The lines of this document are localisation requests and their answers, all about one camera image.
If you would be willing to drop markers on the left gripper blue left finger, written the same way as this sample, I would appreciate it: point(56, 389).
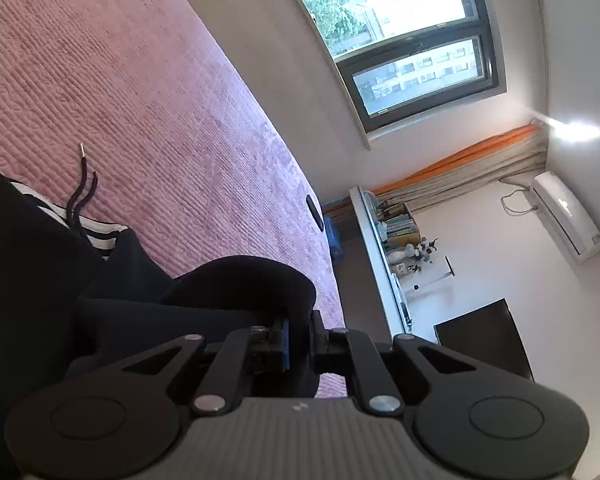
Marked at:
point(245, 355)

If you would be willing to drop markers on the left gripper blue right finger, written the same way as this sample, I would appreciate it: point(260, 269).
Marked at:
point(354, 356)

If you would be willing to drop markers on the navy hoodie with white stripes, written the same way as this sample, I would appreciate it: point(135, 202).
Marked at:
point(77, 294)

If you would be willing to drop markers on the blue plastic stool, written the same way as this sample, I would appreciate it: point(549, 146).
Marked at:
point(334, 242)

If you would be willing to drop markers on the white vase with flowers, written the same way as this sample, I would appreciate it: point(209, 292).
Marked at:
point(411, 258)

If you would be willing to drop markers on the row of books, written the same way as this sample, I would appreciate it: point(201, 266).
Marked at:
point(396, 225)

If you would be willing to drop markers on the black monitor screen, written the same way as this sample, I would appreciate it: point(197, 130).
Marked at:
point(489, 335)

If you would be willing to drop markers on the white air conditioner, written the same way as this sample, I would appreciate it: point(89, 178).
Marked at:
point(573, 223)

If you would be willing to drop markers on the beige and orange curtain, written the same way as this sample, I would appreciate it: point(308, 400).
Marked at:
point(518, 151)

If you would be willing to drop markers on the dark framed window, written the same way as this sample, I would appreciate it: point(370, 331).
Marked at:
point(401, 60)

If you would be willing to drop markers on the pink quilted bedspread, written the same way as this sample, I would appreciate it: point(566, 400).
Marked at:
point(139, 92)

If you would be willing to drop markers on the white wall shelf desk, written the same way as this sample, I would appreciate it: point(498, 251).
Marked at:
point(391, 296)

